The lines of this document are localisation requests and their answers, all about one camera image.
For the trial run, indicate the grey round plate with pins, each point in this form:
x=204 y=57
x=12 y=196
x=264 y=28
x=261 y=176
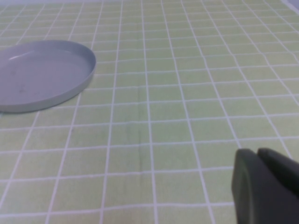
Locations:
x=42 y=75

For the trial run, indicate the green checked tablecloth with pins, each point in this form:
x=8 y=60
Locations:
x=163 y=105

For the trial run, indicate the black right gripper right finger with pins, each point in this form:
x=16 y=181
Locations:
x=280 y=168

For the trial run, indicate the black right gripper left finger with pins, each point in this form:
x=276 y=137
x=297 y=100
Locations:
x=254 y=200

